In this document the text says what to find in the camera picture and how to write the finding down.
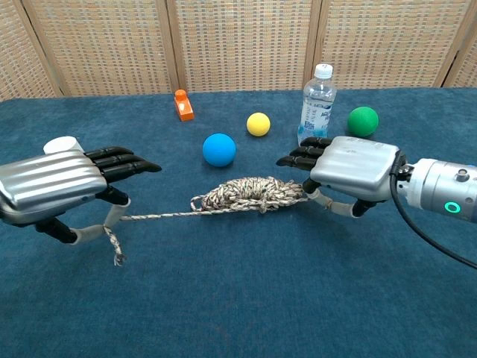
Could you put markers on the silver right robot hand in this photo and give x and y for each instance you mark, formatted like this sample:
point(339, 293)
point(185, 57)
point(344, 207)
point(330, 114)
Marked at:
point(354, 168)

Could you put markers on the green foam ball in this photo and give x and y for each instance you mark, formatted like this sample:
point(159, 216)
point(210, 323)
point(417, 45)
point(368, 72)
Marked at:
point(363, 121)

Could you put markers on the white paper cup blue flower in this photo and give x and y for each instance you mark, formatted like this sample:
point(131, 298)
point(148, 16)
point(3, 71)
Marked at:
point(61, 145)

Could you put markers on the blue carpet table cover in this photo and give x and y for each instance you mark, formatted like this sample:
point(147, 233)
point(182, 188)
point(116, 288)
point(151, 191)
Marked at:
point(261, 298)

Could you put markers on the silver-blue right robot arm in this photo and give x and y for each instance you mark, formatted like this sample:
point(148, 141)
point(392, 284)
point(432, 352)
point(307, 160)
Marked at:
point(439, 190)

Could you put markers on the clear plastic water bottle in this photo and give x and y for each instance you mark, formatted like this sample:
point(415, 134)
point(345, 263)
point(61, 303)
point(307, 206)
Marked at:
point(316, 108)

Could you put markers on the blue foam ball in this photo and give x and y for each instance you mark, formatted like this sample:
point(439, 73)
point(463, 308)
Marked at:
point(219, 150)

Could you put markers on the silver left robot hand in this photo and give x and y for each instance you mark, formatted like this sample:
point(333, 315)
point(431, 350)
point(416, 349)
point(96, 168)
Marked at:
point(48, 182)

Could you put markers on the woven wooden folding screen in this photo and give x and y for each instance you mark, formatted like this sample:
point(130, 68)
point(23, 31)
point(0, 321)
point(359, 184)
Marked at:
point(242, 41)

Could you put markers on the small orange plastic bottle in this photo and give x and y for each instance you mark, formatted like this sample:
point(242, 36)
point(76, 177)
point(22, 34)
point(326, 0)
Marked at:
point(184, 108)

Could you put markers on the yellow foam ball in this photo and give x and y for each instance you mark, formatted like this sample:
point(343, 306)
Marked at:
point(258, 124)

